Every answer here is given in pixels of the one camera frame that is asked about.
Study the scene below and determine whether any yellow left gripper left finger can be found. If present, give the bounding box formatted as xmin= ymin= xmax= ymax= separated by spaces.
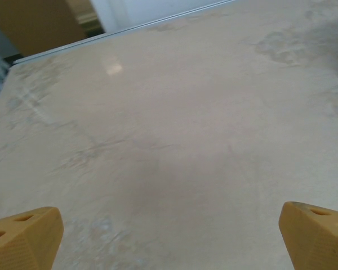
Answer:
xmin=0 ymin=206 xmax=64 ymax=270

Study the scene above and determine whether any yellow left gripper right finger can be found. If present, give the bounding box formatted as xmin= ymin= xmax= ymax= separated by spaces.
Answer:
xmin=279 ymin=201 xmax=338 ymax=270

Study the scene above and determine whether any brown wooden door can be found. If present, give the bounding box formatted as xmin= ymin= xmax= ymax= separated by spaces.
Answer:
xmin=0 ymin=0 xmax=88 ymax=57

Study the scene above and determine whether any thin aluminium table rail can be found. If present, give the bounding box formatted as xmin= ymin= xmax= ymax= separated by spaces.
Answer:
xmin=11 ymin=0 xmax=237 ymax=65

